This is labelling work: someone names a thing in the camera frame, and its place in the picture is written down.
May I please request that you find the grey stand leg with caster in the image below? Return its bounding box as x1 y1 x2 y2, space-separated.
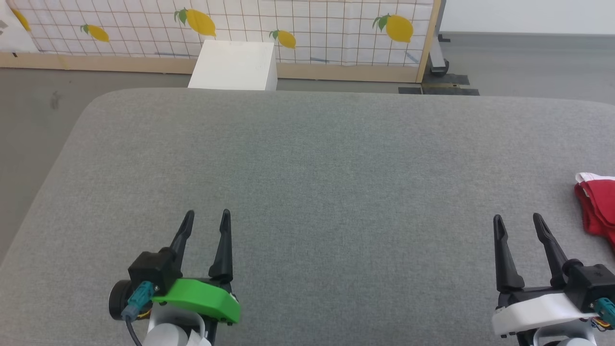
429 0 451 78

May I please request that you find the long black floor mat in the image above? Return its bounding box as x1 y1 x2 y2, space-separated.
397 85 480 96

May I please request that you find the small black floor mat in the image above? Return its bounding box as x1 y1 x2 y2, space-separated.
434 73 470 87

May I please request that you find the red garment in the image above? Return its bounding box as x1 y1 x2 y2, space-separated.
574 172 615 251

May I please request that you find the wood-framed lemon print panel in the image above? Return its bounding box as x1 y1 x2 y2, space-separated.
0 0 442 84

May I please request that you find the white box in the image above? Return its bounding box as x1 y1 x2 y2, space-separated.
187 40 279 92

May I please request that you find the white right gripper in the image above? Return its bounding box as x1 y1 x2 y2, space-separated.
491 212 597 337

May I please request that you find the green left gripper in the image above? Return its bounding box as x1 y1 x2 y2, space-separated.
152 209 241 327

